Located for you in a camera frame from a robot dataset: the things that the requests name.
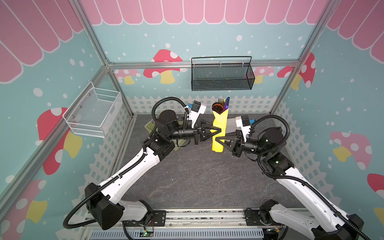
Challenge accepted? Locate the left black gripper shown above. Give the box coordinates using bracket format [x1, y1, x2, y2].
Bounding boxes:
[168, 119, 221, 146]

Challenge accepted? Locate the yellow paper napkin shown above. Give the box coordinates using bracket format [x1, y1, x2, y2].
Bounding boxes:
[210, 108, 230, 154]

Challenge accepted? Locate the dark purple spoon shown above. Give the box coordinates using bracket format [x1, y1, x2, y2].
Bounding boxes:
[212, 102, 224, 115]

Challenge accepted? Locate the white plastic bin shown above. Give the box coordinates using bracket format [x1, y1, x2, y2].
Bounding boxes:
[226, 118, 241, 135]

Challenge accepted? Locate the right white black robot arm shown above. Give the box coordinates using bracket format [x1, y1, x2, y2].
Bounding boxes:
[216, 127, 364, 240]

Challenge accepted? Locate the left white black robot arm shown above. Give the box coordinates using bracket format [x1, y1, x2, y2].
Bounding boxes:
[85, 110, 222, 230]

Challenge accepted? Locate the green plastic basket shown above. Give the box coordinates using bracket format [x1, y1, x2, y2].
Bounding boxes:
[145, 120, 191, 151]

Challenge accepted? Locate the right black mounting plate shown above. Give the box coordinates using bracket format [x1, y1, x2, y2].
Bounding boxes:
[244, 208, 284, 228]

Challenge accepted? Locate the black mounting plate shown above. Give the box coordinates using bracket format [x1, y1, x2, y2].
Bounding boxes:
[124, 211, 167, 227]
[244, 208, 284, 228]

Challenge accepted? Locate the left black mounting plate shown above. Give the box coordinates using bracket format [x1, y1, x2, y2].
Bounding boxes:
[124, 211, 167, 227]

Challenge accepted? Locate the green circuit board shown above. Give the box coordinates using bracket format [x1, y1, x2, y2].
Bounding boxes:
[140, 230, 154, 238]

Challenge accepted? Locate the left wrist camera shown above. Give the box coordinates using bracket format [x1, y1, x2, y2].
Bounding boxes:
[188, 101, 207, 127]

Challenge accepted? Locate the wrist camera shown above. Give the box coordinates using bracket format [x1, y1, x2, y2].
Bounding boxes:
[188, 101, 207, 127]
[235, 116, 255, 142]

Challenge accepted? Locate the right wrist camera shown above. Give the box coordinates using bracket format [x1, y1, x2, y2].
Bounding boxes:
[235, 116, 255, 142]

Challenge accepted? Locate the black wire mesh basket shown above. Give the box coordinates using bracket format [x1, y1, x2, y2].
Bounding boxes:
[191, 56, 256, 92]

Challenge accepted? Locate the right black corrugated cable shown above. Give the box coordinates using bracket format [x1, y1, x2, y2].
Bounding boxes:
[250, 114, 371, 240]

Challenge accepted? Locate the black corrugated cable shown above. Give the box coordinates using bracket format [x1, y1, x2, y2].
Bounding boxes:
[62, 96, 190, 230]
[250, 114, 371, 240]

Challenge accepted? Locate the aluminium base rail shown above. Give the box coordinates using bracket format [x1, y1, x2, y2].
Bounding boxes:
[79, 208, 311, 240]

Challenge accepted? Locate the white wire mesh basket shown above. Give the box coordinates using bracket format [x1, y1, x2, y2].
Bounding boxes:
[63, 82, 123, 138]

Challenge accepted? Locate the left black corrugated cable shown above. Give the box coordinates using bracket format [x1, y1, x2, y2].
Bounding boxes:
[62, 96, 190, 230]

